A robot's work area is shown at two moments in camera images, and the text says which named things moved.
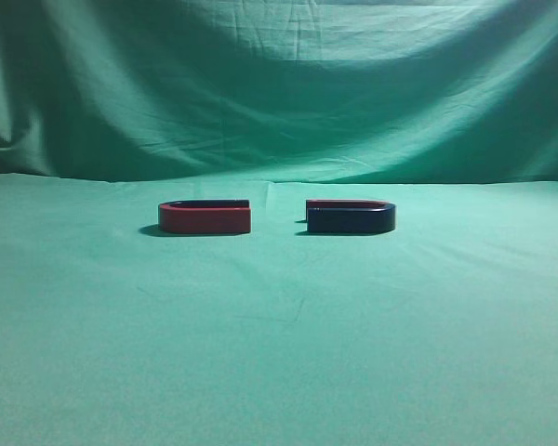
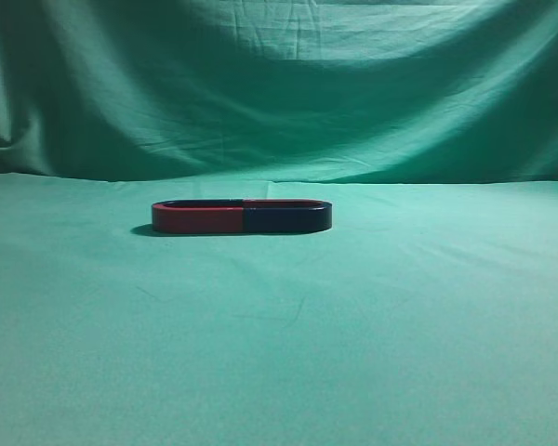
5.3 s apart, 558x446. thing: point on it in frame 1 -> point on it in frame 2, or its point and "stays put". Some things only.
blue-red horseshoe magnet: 345,216 -> 285,216
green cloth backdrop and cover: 457,327 stays put
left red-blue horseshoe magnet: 223,216 stays put
